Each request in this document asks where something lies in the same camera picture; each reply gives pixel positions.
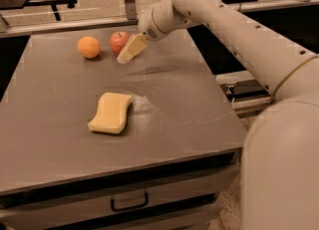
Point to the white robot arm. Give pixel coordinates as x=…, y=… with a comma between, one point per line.
x=280, y=156

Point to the red apple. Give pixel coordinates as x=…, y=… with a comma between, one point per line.
x=118, y=41

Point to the grey drawer with black handle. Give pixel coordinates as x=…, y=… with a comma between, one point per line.
x=180, y=202

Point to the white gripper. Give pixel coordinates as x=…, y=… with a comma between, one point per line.
x=147, y=25

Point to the yellow sponge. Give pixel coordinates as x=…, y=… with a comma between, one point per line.
x=111, y=114

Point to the orange fruit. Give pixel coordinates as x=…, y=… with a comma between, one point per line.
x=89, y=47

